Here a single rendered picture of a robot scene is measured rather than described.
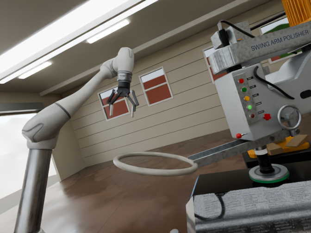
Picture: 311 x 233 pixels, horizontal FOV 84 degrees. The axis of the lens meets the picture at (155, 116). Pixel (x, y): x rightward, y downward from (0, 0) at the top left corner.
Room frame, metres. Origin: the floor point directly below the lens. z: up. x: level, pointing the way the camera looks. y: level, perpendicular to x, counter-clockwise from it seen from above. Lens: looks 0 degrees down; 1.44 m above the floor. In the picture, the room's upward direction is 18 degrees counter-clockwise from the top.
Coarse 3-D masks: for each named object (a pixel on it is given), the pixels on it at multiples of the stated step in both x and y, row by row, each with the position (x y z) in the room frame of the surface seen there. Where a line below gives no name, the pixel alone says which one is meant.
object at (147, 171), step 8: (136, 152) 1.19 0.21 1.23; (144, 152) 1.22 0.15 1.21; (152, 152) 1.24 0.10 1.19; (184, 160) 1.12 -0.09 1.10; (192, 160) 1.04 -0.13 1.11; (120, 168) 0.85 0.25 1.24; (128, 168) 0.81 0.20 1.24; (136, 168) 0.79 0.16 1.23; (144, 168) 0.79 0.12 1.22; (192, 168) 0.86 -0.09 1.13; (168, 176) 0.79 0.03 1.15
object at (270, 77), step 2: (274, 72) 1.46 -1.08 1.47; (276, 72) 1.43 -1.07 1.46; (264, 74) 1.66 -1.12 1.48; (266, 74) 1.67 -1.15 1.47; (268, 74) 1.51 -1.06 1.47; (270, 74) 1.49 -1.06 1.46; (272, 74) 1.47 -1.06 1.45; (274, 74) 1.45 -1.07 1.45; (276, 74) 1.43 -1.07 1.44; (266, 76) 1.53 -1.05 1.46; (268, 76) 1.51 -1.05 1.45; (270, 76) 1.49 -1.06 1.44; (272, 76) 1.47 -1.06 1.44; (274, 76) 1.45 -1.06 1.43; (266, 78) 1.53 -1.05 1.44; (268, 78) 1.51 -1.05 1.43; (270, 78) 1.49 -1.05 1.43; (272, 78) 1.48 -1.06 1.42; (268, 80) 1.52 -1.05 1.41; (270, 80) 1.50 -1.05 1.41; (272, 80) 1.48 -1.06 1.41; (270, 82) 1.51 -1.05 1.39
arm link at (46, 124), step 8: (56, 104) 0.78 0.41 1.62; (40, 112) 0.75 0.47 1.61; (48, 112) 0.75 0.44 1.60; (56, 112) 0.76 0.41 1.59; (64, 112) 0.78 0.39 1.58; (32, 120) 0.72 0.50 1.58; (40, 120) 0.72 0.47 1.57; (48, 120) 0.74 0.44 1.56; (56, 120) 0.76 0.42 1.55; (64, 120) 0.79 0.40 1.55; (24, 128) 0.71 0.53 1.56; (32, 128) 0.71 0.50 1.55; (40, 128) 0.72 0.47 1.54; (48, 128) 0.74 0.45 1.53; (56, 128) 0.77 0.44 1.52; (24, 136) 0.73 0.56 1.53; (32, 136) 0.71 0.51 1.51; (40, 136) 0.73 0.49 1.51; (48, 136) 0.76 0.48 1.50
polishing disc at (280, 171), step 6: (252, 168) 1.19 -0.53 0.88; (258, 168) 1.16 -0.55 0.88; (276, 168) 1.08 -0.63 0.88; (282, 168) 1.06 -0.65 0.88; (252, 174) 1.11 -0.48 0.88; (258, 174) 1.08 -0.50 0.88; (264, 174) 1.06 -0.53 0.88; (270, 174) 1.04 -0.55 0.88; (276, 174) 1.02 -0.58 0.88; (282, 174) 1.00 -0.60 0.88; (264, 180) 1.02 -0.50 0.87; (270, 180) 1.00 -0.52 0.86
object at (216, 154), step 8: (272, 136) 1.03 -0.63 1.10; (280, 136) 1.05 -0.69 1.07; (288, 136) 1.05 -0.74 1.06; (224, 144) 1.12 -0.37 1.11; (232, 144) 1.13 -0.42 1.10; (240, 144) 1.02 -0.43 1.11; (248, 144) 1.02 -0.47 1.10; (256, 144) 1.03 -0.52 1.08; (264, 144) 1.03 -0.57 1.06; (200, 152) 1.10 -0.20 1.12; (208, 152) 1.11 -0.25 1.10; (216, 152) 1.11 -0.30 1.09; (224, 152) 1.00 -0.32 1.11; (232, 152) 1.01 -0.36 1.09; (240, 152) 1.01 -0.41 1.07; (200, 160) 0.98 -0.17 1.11; (208, 160) 0.99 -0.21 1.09; (216, 160) 0.99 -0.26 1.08
